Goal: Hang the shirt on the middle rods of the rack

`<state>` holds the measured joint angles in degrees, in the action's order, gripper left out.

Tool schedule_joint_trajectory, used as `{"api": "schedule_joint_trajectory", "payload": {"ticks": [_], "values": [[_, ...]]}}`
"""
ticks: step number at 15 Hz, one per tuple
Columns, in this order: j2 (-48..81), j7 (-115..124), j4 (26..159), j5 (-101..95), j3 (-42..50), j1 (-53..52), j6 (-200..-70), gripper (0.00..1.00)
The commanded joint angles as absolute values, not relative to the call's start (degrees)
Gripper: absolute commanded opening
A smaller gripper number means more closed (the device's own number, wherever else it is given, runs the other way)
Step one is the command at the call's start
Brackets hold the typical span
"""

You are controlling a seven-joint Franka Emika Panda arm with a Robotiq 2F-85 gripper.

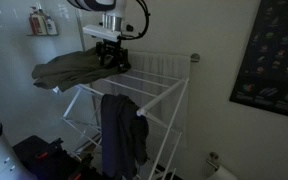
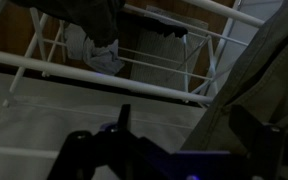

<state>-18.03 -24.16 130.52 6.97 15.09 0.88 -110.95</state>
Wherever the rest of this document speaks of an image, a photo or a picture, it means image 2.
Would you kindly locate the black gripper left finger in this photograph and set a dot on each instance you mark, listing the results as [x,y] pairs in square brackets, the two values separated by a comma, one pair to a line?
[124,119]

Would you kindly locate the olive green shirt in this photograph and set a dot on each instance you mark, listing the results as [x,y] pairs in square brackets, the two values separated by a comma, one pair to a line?
[270,106]

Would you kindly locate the light blue crumpled cloth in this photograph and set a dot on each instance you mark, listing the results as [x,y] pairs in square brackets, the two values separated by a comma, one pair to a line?
[104,60]

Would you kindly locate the white metal drying rack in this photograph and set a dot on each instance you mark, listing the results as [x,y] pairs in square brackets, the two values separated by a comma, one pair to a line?
[94,77]

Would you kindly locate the dark black hanging garment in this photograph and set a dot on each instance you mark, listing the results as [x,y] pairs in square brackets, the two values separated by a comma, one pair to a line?
[99,18]

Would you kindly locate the grey floor mat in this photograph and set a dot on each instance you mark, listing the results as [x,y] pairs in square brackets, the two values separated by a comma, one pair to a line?
[167,61]

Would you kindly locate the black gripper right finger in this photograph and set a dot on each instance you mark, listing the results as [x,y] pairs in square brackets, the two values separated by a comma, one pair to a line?
[258,138]

